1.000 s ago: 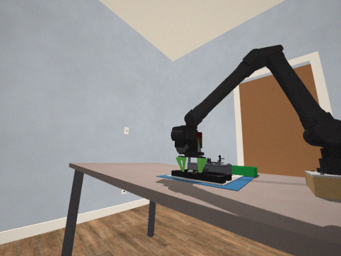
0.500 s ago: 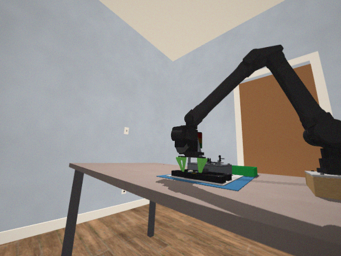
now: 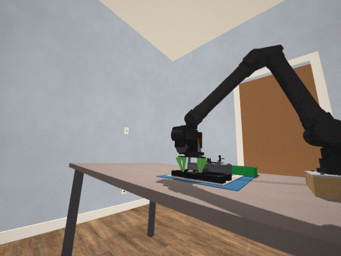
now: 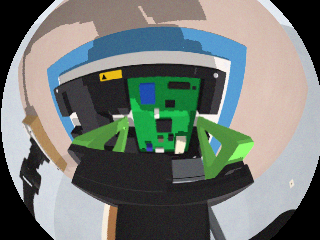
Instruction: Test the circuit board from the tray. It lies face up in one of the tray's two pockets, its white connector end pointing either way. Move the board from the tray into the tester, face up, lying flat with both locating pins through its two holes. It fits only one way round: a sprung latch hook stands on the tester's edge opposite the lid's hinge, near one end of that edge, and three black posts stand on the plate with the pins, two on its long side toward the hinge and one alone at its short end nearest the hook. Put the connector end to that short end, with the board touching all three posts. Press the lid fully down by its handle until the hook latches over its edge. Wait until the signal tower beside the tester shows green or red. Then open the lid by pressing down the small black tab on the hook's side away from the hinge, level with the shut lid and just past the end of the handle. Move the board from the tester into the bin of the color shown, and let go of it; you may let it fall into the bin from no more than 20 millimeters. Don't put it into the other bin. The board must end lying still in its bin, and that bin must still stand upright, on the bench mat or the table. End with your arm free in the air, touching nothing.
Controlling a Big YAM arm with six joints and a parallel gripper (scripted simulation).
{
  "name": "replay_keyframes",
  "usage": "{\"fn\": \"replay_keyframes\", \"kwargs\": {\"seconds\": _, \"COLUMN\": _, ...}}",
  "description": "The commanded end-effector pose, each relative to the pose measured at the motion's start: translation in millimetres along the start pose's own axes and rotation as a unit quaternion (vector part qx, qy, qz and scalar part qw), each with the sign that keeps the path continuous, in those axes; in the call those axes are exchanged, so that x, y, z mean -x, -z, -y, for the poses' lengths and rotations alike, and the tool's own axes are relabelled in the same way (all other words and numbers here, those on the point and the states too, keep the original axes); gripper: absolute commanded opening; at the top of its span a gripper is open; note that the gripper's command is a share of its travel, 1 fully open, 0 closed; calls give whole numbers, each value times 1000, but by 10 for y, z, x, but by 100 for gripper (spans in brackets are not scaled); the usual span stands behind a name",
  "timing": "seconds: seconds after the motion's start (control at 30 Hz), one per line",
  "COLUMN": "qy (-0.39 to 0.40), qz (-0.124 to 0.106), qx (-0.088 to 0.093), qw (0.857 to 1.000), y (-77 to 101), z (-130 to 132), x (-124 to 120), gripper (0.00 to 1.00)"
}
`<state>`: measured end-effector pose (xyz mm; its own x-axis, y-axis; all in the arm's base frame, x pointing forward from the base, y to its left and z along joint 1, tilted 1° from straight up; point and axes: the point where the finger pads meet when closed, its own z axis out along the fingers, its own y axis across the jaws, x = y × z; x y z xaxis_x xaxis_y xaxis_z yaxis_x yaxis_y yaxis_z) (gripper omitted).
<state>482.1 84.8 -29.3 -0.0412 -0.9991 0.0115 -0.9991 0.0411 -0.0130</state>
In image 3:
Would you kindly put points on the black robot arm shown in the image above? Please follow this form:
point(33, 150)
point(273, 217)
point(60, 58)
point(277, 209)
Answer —
point(321, 129)

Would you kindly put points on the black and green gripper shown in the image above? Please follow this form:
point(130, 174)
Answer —
point(200, 160)

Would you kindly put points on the green bin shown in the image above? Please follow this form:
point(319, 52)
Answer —
point(244, 170)

